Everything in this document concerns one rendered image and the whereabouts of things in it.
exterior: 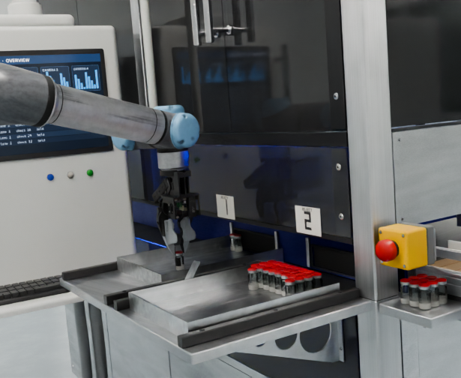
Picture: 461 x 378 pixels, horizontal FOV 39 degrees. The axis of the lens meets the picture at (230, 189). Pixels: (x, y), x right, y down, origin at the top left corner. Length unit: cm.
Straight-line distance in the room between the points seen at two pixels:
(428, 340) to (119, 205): 106
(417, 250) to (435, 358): 32
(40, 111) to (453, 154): 82
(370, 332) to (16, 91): 80
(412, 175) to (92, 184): 105
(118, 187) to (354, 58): 102
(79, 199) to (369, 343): 104
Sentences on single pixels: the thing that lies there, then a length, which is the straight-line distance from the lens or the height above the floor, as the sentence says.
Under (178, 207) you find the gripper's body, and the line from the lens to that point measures 158.
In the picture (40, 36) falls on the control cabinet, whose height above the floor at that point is 152.
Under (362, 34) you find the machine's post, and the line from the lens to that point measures 126.
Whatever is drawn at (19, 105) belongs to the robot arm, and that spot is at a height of 130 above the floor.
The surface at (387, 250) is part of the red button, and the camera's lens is 121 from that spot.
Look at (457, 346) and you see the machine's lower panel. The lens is 153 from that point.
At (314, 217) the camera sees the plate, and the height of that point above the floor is 103.
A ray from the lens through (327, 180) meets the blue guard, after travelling 136.
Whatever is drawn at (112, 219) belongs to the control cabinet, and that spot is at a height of 96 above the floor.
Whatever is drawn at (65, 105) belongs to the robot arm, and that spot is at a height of 130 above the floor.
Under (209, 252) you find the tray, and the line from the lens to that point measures 183.
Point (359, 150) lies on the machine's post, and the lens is 128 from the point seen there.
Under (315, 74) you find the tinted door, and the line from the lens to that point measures 138.
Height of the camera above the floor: 127
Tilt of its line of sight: 7 degrees down
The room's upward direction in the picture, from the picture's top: 4 degrees counter-clockwise
